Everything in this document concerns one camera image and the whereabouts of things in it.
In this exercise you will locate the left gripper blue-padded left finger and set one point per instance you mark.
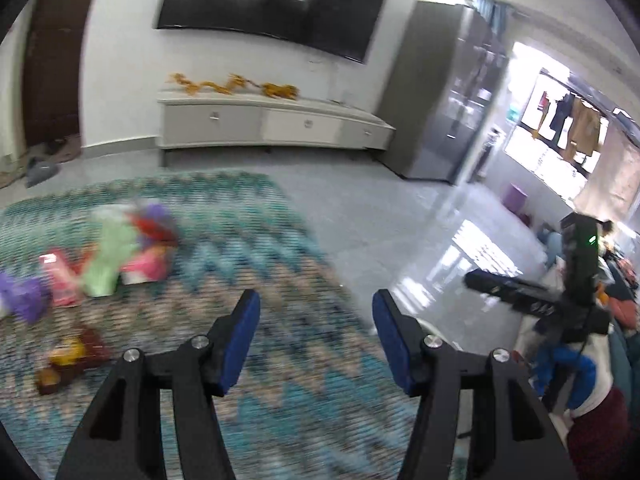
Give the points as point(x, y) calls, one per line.
point(120, 435)

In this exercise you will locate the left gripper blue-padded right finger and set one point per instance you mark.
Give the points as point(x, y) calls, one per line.
point(512, 435)

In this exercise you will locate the brown yellow snack bag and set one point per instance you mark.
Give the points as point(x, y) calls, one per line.
point(71, 358)

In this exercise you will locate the purple plastic bag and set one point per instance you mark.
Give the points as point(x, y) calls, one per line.
point(27, 299)

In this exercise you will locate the red snack wrapper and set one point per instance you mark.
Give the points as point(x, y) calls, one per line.
point(157, 242)

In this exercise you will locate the pink snack wrapper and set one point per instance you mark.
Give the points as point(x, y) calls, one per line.
point(63, 281)

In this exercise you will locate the green paper sheet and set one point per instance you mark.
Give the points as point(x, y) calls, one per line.
point(115, 243)

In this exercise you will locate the right blue gloved hand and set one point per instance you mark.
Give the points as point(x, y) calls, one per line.
point(585, 366)

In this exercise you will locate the purple stool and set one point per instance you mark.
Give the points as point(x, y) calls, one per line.
point(515, 199)

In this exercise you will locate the zigzag patterned blanket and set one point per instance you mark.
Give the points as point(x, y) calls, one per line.
point(315, 399)

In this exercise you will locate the grey refrigerator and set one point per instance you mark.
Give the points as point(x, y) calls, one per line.
point(443, 80)

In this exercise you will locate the grey slipper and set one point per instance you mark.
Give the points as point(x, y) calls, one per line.
point(39, 170)

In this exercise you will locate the white TV cabinet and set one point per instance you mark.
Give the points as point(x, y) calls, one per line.
point(213, 120)

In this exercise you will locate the golden tiger figurine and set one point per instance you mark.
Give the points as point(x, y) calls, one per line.
point(279, 91)

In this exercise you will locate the dark brown door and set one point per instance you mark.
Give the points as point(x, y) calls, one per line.
point(51, 70)

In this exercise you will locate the golden dragon figurine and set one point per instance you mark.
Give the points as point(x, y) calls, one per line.
point(233, 84)

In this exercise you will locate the wall-mounted black television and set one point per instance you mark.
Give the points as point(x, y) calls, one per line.
point(339, 27)

